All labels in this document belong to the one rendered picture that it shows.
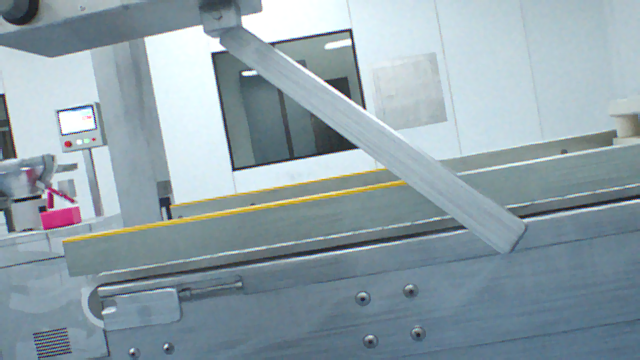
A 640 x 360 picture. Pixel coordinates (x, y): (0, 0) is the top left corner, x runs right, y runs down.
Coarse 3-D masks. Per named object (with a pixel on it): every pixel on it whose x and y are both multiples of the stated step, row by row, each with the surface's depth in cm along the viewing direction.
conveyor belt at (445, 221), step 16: (592, 192) 48; (608, 192) 47; (624, 192) 47; (512, 208) 48; (528, 208) 48; (544, 208) 48; (560, 208) 47; (400, 224) 49; (416, 224) 49; (432, 224) 48; (448, 224) 48; (304, 240) 50; (320, 240) 49; (336, 240) 49; (352, 240) 49; (368, 240) 49; (208, 256) 51; (224, 256) 50; (240, 256) 50; (256, 256) 50; (112, 272) 52; (128, 272) 51; (144, 272) 51; (160, 272) 51; (96, 320) 52
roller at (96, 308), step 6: (114, 282) 52; (120, 282) 52; (96, 288) 51; (90, 294) 51; (96, 294) 51; (90, 300) 51; (96, 300) 51; (90, 306) 51; (96, 306) 51; (102, 306) 51; (90, 312) 51; (96, 312) 51; (102, 312) 51; (102, 318) 51
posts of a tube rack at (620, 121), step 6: (618, 120) 68; (624, 120) 68; (630, 120) 67; (636, 120) 67; (618, 126) 68; (624, 126) 68; (630, 126) 67; (636, 126) 67; (618, 132) 69; (624, 132) 68; (630, 132) 67; (636, 132) 67
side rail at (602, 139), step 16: (528, 144) 72; (544, 144) 72; (560, 144) 72; (576, 144) 71; (592, 144) 71; (608, 144) 71; (448, 160) 73; (464, 160) 73; (480, 160) 73; (496, 160) 72; (512, 160) 72; (528, 160) 72; (352, 176) 74; (368, 176) 74; (384, 176) 74; (272, 192) 75; (288, 192) 75; (304, 192) 75; (320, 192) 75; (176, 208) 76; (192, 208) 76; (208, 208) 76; (224, 208) 76
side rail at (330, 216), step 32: (544, 160) 46; (576, 160) 45; (608, 160) 45; (384, 192) 47; (416, 192) 47; (512, 192) 46; (544, 192) 46; (576, 192) 46; (192, 224) 49; (224, 224) 48; (256, 224) 48; (288, 224) 48; (320, 224) 48; (352, 224) 47; (384, 224) 47; (96, 256) 49; (128, 256) 49; (160, 256) 49; (192, 256) 49
